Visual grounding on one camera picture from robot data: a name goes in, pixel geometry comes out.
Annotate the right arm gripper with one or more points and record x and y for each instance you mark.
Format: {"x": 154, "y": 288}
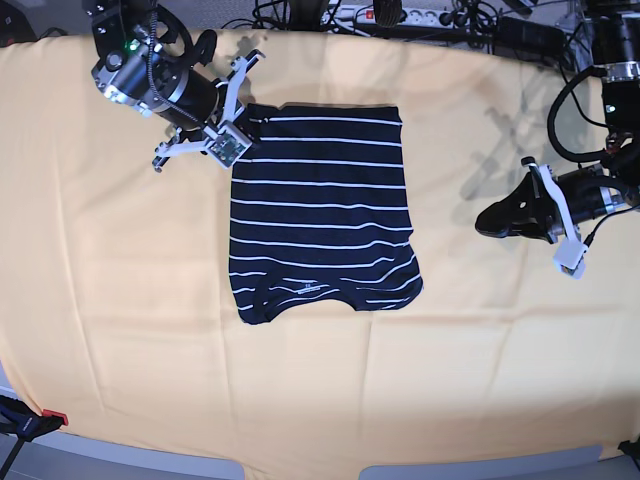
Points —
{"x": 160, "y": 83}

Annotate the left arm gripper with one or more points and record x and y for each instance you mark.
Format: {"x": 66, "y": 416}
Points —
{"x": 528, "y": 212}

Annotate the navy white striped T-shirt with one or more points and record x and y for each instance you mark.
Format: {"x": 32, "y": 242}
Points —
{"x": 319, "y": 211}

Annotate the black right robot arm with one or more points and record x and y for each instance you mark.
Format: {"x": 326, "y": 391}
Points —
{"x": 133, "y": 24}

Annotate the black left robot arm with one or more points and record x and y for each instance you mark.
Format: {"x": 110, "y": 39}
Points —
{"x": 614, "y": 30}

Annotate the black power adapter box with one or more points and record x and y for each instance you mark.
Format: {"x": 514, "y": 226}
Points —
{"x": 529, "y": 37}

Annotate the white power strip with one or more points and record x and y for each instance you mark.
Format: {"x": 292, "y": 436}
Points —
{"x": 366, "y": 16}

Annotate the black clamp right corner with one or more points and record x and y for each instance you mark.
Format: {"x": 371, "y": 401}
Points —
{"x": 631, "y": 449}

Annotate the blue red bar clamp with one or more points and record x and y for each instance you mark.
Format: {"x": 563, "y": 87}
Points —
{"x": 18, "y": 419}

